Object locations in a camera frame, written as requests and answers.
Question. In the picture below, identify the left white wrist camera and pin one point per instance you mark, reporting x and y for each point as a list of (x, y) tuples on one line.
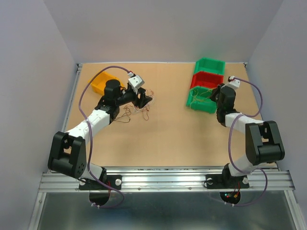
[(135, 81)]

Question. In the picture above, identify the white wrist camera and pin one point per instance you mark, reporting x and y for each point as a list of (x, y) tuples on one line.
[(233, 83), (135, 81)]

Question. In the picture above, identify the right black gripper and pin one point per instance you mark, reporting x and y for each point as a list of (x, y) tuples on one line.
[(215, 91)]

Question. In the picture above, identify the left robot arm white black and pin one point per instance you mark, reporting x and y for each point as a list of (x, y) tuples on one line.
[(68, 149)]

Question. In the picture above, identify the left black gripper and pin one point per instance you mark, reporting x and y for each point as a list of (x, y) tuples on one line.
[(143, 100)]

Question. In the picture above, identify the green plastic bin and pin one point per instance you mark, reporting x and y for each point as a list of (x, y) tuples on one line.
[(198, 99), (210, 65)]

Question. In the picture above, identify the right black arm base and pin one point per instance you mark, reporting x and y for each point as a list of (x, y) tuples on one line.
[(218, 181)]

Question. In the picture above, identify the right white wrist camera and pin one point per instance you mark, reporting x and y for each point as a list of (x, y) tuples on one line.
[(233, 83)]

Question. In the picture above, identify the aluminium mounting rail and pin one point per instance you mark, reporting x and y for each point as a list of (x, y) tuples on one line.
[(159, 179)]

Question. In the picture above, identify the yellow plastic bin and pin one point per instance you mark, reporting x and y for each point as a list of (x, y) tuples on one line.
[(99, 83)]

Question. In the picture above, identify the near green plastic bin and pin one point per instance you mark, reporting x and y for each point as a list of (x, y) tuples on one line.
[(198, 99)]

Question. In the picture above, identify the far green plastic bin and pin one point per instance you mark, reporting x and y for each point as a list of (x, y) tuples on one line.
[(210, 65)]

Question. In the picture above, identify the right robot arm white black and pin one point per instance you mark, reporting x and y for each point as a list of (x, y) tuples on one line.
[(263, 142)]

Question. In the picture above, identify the red plastic bin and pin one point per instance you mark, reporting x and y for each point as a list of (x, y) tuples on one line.
[(206, 80)]

